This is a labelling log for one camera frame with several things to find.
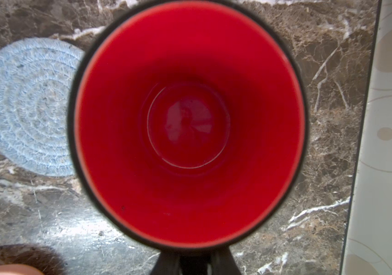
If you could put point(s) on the red mug black handle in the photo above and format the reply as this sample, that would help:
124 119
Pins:
187 127

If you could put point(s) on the blue woven round coaster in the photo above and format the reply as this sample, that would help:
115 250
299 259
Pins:
36 75

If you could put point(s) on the pink plastic tray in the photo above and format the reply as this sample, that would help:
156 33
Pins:
19 269

